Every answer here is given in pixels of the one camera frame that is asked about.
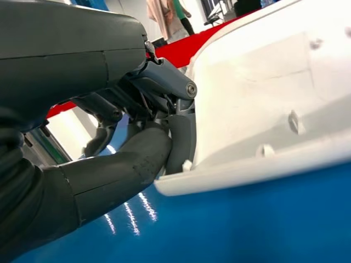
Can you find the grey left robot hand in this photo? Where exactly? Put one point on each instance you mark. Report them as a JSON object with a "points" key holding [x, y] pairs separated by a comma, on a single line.
{"points": [[69, 54]]}

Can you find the person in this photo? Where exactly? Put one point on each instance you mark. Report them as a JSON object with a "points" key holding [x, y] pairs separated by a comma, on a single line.
{"points": [[186, 20], [164, 18]]}

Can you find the red barrier belt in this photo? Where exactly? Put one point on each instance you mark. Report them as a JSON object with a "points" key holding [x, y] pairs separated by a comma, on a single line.
{"points": [[186, 47]]}

